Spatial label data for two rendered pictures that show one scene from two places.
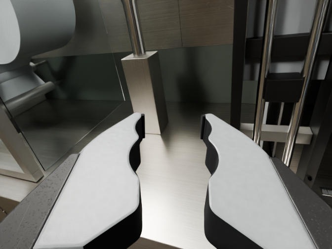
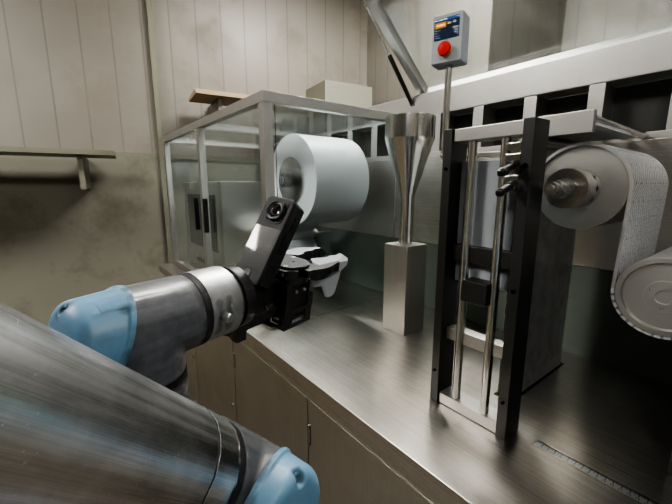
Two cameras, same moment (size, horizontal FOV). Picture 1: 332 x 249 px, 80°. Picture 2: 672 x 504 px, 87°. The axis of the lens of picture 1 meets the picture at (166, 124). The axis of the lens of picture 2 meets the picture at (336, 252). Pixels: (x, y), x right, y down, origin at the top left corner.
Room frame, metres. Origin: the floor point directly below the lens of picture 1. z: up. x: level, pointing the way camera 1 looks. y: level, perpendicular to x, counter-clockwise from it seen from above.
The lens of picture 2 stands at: (-0.37, -0.27, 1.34)
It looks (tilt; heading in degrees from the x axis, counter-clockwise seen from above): 10 degrees down; 28
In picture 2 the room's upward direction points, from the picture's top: straight up
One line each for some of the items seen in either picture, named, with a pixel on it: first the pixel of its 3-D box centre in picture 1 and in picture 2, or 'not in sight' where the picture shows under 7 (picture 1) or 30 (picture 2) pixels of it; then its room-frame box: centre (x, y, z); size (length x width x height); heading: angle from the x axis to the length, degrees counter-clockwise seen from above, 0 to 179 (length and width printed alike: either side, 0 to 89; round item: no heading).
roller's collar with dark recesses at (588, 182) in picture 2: not in sight; (572, 188); (0.35, -0.33, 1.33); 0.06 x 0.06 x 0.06; 66
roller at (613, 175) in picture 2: not in sight; (603, 188); (0.49, -0.39, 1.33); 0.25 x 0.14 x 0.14; 156
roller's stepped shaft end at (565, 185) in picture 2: not in sight; (557, 188); (0.29, -0.31, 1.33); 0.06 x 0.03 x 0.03; 156
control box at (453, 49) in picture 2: not in sight; (448, 40); (0.51, -0.08, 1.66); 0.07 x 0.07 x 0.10; 82
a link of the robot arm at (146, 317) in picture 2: not in sight; (135, 329); (-0.19, 0.03, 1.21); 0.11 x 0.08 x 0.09; 174
